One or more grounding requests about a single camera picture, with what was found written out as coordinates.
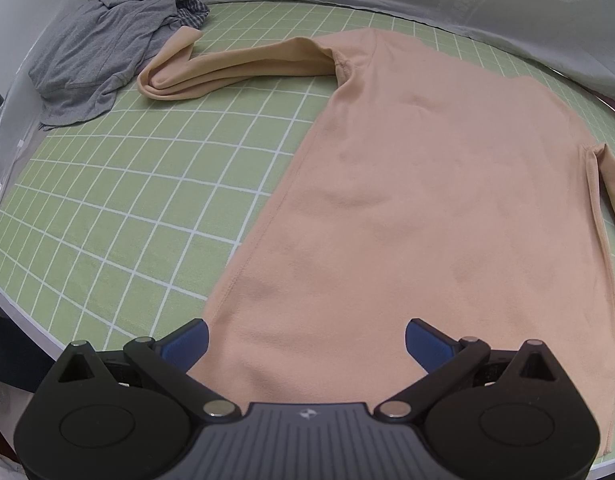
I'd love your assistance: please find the green grid bed sheet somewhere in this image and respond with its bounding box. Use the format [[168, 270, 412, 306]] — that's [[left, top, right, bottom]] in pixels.
[[0, 0, 615, 480]]

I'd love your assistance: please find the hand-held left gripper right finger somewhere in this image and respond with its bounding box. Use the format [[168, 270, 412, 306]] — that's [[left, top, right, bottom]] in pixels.
[[375, 319, 563, 423]]

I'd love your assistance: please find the blue checked cloth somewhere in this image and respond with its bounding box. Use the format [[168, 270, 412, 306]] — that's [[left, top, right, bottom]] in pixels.
[[172, 0, 210, 29]]

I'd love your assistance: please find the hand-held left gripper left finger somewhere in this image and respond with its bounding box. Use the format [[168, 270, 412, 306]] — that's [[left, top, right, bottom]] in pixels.
[[52, 317, 238, 423]]

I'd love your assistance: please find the grey shirt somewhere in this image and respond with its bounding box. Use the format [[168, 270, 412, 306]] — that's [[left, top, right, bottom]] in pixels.
[[28, 0, 181, 132]]

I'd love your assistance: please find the clear plastic sheet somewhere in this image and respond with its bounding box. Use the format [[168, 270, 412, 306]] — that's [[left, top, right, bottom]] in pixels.
[[0, 35, 43, 211]]

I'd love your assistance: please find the beige long-sleeve shirt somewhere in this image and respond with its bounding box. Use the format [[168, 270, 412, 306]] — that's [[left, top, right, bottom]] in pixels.
[[138, 28, 615, 471]]

